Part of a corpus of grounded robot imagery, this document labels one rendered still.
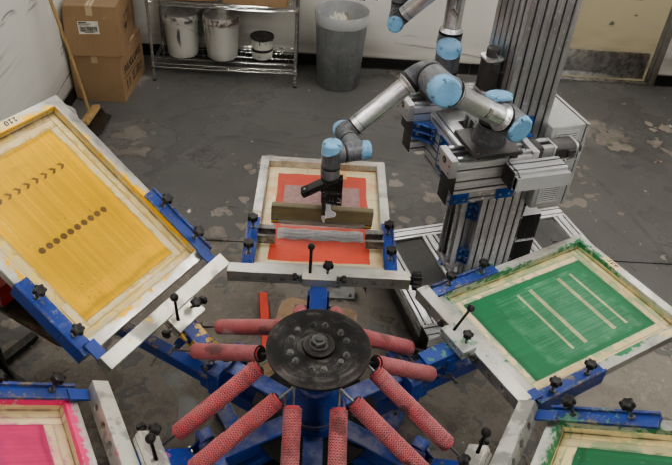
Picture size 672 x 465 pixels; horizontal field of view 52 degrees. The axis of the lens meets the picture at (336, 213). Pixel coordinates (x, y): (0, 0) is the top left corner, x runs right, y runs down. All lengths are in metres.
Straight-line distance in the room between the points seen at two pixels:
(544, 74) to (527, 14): 0.32
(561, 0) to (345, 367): 1.83
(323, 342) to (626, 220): 3.47
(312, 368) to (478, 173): 1.45
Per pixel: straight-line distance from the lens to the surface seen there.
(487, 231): 3.62
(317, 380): 1.90
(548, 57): 3.18
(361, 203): 3.08
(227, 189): 4.76
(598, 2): 6.68
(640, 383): 4.02
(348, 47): 5.81
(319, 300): 2.48
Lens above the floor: 2.79
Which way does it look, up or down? 38 degrees down
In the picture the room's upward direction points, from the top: 5 degrees clockwise
